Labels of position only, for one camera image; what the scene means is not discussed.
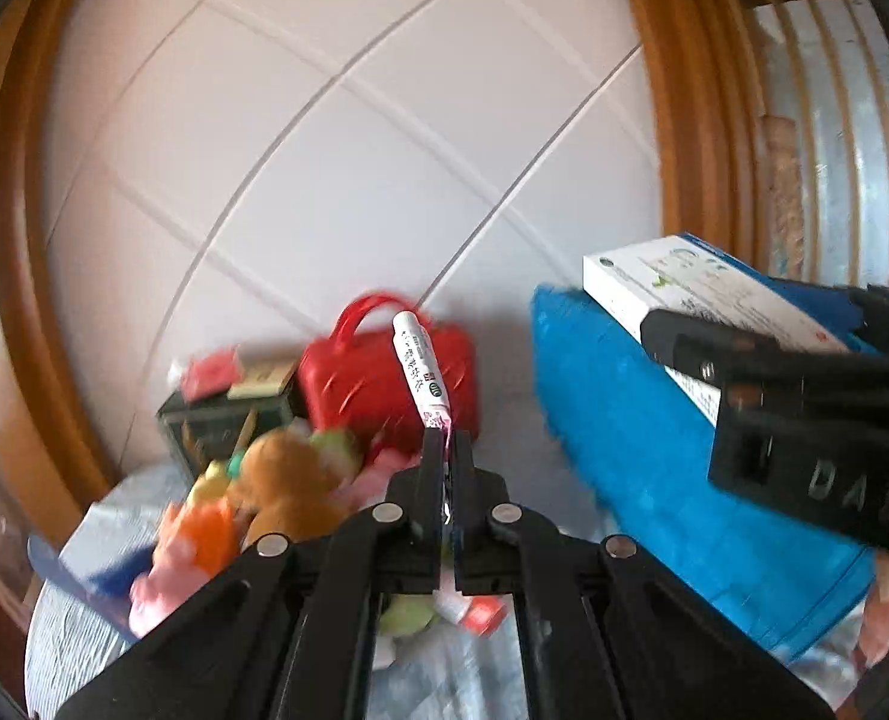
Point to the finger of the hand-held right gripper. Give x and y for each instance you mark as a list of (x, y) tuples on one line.
[(707, 352), (887, 322)]

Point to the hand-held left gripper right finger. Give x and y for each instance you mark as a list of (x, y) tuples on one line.
[(455, 532)]

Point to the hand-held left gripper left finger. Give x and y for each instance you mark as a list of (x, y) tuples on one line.
[(435, 525)]

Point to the white blue medicine box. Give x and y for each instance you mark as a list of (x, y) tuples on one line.
[(684, 277)]

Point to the blue plastic basket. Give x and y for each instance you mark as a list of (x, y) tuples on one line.
[(639, 450)]

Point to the white marker pen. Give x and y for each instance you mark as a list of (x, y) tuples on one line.
[(418, 367)]

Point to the person's right hand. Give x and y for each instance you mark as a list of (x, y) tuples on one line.
[(883, 615)]

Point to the pink white plush toy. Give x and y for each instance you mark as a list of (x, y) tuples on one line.
[(380, 476)]

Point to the red capped tube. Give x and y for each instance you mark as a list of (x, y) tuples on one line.
[(478, 611)]

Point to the green plush toy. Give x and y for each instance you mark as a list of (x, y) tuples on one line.
[(407, 615)]

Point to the brown teddy bear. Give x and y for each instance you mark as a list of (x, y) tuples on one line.
[(286, 487)]

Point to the red toy handbag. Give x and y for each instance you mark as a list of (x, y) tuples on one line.
[(354, 382)]

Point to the window grille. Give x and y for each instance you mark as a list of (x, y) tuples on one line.
[(834, 120)]

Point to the orange plush toy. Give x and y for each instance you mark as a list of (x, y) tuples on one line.
[(200, 536)]

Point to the dark green box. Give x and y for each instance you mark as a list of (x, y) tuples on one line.
[(204, 435)]

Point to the small red box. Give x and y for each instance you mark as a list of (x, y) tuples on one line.
[(211, 373)]

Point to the blue plastic strip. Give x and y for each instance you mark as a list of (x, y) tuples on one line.
[(76, 585)]

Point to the striped tablecloth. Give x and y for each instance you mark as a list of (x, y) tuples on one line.
[(61, 645)]

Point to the wooden door frame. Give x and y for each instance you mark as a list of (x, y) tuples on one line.
[(699, 105)]

